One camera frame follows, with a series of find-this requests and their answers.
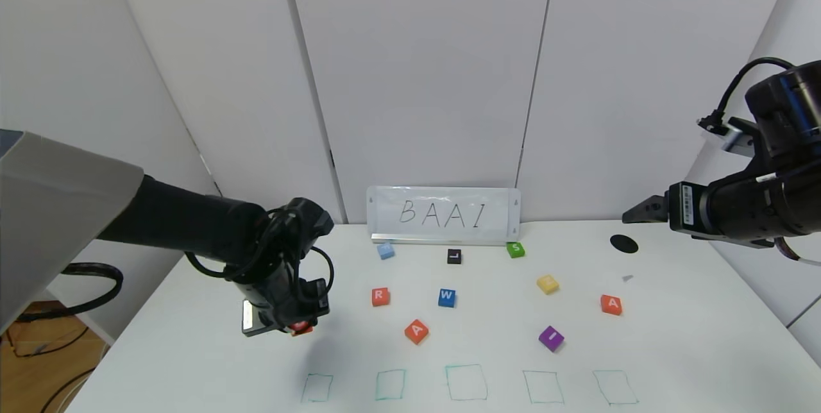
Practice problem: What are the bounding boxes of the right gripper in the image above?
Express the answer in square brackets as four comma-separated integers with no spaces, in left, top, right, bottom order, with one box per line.
[622,178,775,249]

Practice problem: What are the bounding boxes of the white sign reading BAAI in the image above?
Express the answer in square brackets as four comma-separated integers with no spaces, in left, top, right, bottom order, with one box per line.
[367,186,521,247]

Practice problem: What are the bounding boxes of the purple letter I block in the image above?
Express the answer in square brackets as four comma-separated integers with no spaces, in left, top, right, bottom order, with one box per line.
[538,326,565,353]

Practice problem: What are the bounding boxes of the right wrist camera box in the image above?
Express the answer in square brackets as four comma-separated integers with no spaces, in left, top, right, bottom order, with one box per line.
[698,117,761,157]

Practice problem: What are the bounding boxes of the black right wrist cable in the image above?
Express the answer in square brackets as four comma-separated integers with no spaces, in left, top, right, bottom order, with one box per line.
[698,57,796,131]

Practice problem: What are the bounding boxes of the thick black left arm hose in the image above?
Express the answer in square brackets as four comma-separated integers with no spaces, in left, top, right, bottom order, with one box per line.
[18,263,124,323]

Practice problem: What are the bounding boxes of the thin black floor cable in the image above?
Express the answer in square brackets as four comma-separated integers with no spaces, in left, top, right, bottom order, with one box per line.
[40,368,98,413]
[0,323,92,360]

